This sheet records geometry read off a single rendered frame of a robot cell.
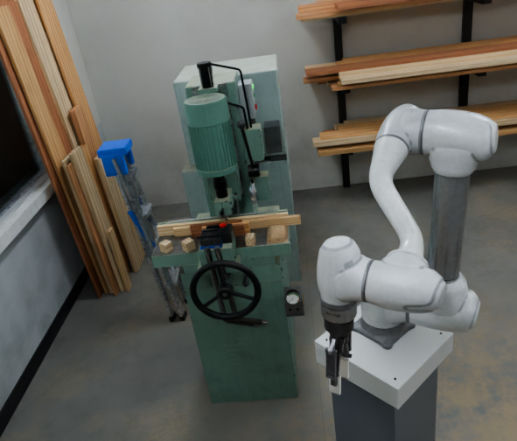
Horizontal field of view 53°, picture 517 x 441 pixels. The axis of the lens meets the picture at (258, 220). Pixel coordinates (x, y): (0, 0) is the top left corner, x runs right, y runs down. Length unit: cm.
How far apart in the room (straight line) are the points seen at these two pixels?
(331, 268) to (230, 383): 157
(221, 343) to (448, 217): 129
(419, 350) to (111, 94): 349
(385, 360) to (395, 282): 76
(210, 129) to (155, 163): 274
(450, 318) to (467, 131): 63
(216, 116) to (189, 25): 241
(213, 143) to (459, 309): 109
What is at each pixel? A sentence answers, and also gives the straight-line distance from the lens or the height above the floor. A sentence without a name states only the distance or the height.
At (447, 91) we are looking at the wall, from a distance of 470.
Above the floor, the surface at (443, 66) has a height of 108.
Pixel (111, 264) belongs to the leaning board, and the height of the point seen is 23.
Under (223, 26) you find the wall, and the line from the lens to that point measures 438.
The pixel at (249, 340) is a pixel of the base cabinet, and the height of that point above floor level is 39.
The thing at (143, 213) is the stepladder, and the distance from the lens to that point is 304.
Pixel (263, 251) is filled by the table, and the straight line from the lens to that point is 219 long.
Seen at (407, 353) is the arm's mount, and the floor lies 69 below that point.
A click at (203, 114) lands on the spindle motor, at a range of 205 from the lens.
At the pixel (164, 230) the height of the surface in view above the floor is 93.
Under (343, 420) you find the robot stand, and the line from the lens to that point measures 230.
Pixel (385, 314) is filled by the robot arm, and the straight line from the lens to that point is 188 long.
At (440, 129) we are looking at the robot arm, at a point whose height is 149.
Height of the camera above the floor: 200
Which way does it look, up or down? 28 degrees down
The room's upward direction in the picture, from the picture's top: 9 degrees counter-clockwise
